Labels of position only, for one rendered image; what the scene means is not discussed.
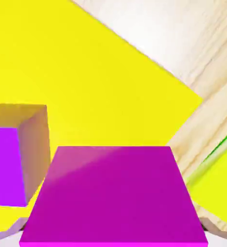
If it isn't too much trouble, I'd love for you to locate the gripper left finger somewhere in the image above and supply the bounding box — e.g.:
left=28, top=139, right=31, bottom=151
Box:
left=0, top=217, right=29, bottom=247

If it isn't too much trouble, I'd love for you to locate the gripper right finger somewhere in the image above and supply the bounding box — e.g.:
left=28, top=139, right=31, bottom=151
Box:
left=199, top=217, right=227, bottom=247

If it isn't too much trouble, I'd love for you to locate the small magenta cube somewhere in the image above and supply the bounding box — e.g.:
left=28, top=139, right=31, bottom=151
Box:
left=19, top=146, right=209, bottom=247

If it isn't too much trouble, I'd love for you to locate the small purple cube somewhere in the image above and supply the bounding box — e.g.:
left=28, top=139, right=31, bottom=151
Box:
left=0, top=103, right=52, bottom=208

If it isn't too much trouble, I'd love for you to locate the large lime green box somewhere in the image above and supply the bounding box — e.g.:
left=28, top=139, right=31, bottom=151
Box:
left=186, top=124, right=227, bottom=231

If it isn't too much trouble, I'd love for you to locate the large yellow box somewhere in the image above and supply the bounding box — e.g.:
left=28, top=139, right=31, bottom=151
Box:
left=0, top=0, right=204, bottom=236

